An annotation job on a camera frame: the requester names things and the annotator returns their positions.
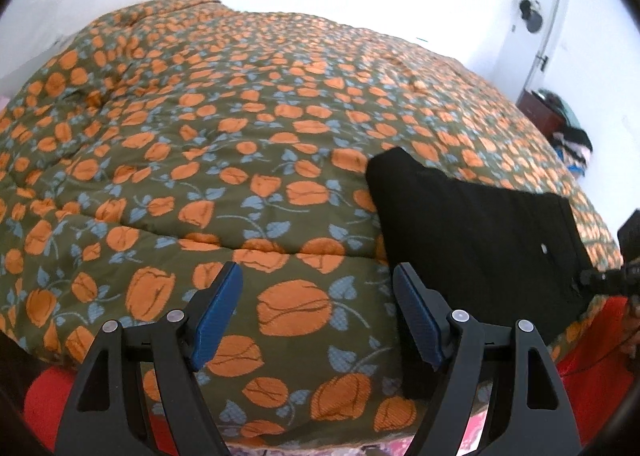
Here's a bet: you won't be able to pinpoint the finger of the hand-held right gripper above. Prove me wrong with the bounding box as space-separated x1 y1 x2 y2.
575 268 640 295

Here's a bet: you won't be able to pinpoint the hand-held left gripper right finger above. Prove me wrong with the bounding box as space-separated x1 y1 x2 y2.
392 263 584 456

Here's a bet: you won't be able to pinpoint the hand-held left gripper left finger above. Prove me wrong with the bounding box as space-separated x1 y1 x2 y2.
54 261 244 456

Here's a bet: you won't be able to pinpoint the black pants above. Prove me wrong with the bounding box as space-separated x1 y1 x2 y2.
365 147 594 399

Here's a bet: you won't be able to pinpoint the person's red clothing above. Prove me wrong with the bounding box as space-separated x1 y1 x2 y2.
24 367 173 456
554 295 640 442

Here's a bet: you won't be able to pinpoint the pile of clothes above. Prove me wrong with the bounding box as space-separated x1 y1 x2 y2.
532 90 594 173

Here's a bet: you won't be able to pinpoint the brown wooden nightstand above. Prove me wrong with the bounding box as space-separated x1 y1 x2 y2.
516 88 566 137

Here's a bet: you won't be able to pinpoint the orange floral olive blanket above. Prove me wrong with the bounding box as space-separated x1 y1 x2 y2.
0 0 623 449

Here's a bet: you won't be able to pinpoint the white door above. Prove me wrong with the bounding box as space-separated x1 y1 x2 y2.
500 0 571 104

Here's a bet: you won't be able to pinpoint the dark object hanging on door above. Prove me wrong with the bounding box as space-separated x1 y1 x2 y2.
517 0 544 34

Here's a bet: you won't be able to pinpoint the white pillow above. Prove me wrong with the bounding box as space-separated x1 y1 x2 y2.
0 0 222 86

